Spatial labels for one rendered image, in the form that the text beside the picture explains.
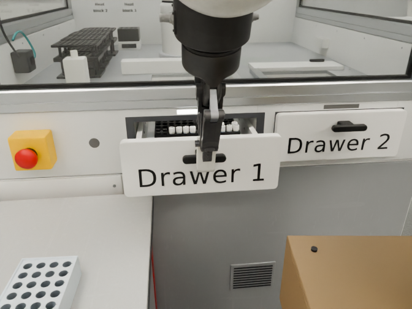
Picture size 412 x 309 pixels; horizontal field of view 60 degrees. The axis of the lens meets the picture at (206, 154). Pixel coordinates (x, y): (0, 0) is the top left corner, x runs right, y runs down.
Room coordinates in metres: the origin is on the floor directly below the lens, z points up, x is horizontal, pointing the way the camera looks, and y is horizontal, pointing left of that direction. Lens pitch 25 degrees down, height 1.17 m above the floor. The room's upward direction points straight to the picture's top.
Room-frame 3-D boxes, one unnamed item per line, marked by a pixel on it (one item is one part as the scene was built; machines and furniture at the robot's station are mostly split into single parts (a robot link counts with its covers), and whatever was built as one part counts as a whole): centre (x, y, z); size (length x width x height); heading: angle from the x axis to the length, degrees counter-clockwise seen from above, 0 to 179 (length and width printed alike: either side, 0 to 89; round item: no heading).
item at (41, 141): (0.64, 0.35, 0.88); 0.07 x 0.05 x 0.07; 96
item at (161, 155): (0.58, 0.01, 0.87); 0.29 x 0.02 x 0.11; 96
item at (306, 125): (0.73, -0.29, 0.87); 0.29 x 0.02 x 0.11; 96
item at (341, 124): (0.70, -0.30, 0.91); 0.07 x 0.04 x 0.01; 96
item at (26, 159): (0.61, 0.34, 0.88); 0.04 x 0.03 x 0.04; 96
